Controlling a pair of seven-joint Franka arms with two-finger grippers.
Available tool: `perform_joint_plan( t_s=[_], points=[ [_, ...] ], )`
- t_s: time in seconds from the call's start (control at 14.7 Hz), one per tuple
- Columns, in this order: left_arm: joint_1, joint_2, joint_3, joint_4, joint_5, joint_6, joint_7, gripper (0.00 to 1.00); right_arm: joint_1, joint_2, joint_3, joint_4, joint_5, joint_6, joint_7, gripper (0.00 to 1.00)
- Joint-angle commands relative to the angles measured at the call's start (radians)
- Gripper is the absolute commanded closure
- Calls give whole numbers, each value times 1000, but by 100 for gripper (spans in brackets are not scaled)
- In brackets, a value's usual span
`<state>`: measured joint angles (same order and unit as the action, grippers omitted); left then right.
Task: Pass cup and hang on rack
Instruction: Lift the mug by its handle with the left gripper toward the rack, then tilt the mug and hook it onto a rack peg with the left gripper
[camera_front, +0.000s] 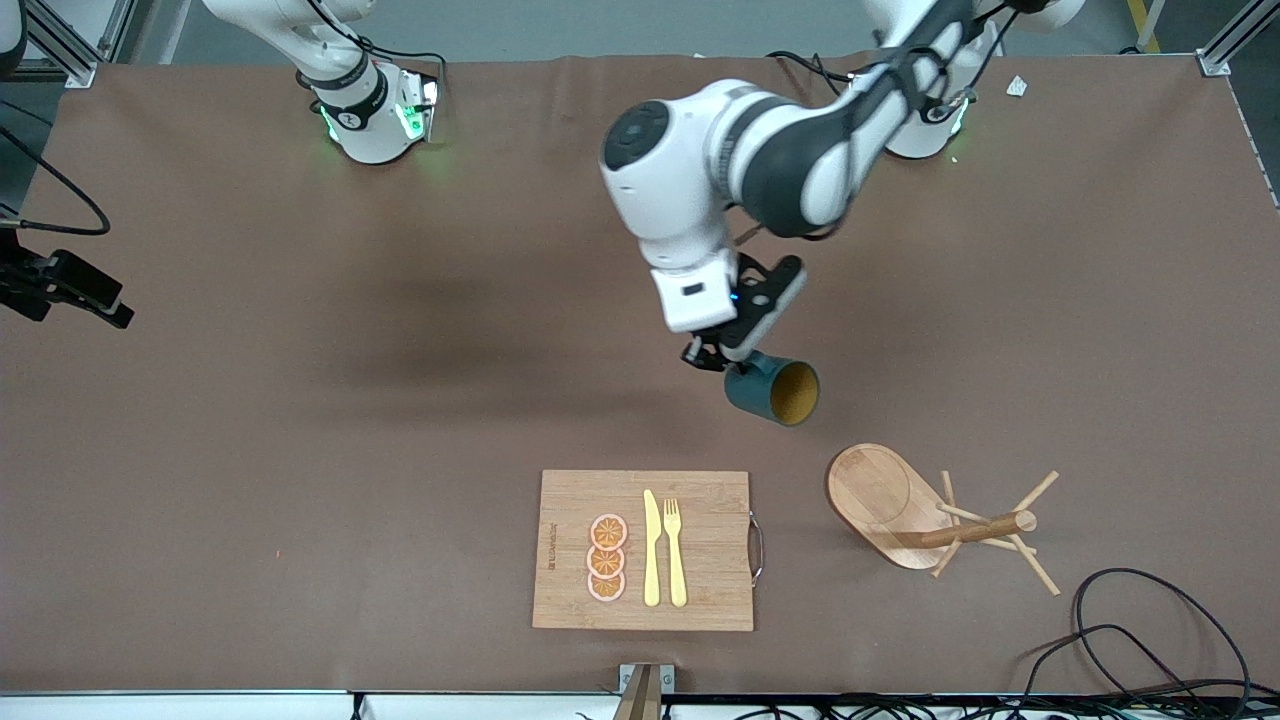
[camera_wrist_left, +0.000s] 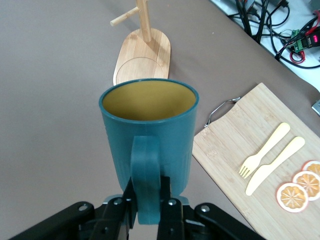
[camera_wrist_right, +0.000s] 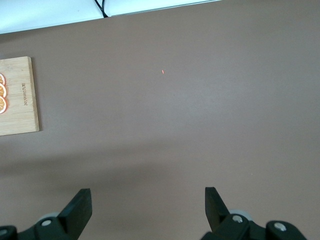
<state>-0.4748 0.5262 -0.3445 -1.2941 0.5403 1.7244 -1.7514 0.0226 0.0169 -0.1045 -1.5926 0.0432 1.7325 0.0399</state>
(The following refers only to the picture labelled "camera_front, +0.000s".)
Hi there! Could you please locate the brown table cover sheet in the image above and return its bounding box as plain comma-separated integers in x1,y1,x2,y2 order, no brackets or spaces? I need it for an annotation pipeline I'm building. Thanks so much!
0,52,1280,696

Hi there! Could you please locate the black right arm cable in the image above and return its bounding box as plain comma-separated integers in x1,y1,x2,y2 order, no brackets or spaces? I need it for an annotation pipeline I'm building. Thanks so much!
0,125,113,237

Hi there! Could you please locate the aluminium frame profile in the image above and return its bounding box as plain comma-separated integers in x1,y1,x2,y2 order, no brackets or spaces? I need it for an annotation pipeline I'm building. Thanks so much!
20,0,136,89
1195,0,1280,77

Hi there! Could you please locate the brown angled bar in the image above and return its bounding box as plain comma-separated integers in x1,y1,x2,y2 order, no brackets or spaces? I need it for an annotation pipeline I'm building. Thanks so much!
612,667,663,720

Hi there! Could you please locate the metal table edge bracket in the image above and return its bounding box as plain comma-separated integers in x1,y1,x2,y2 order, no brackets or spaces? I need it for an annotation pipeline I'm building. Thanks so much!
618,663,676,697

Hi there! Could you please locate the black cable loop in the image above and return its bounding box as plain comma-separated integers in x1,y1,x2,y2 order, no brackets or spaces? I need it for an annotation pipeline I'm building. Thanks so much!
1020,624,1216,701
1072,567,1253,716

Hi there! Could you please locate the teal mug with tan inside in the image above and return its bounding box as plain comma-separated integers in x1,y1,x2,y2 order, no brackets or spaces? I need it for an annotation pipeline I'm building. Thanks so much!
723,350,822,428

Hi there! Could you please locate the wooden mug rack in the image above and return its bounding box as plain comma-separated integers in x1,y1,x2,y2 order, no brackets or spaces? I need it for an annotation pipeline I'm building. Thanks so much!
826,443,1061,598

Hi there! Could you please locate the yellow plastic fork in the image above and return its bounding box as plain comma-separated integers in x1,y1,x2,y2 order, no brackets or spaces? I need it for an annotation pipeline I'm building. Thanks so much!
664,498,689,608

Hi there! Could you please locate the black left base cable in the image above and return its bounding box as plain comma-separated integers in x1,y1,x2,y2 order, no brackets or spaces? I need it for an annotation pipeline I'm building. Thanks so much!
766,50,851,101

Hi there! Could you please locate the bamboo cutting board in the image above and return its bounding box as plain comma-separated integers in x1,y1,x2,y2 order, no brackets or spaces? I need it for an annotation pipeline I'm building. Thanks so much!
532,470,756,633

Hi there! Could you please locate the yellow plastic knife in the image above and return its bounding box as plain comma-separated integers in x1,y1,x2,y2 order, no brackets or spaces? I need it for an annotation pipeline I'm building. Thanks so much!
643,489,663,608

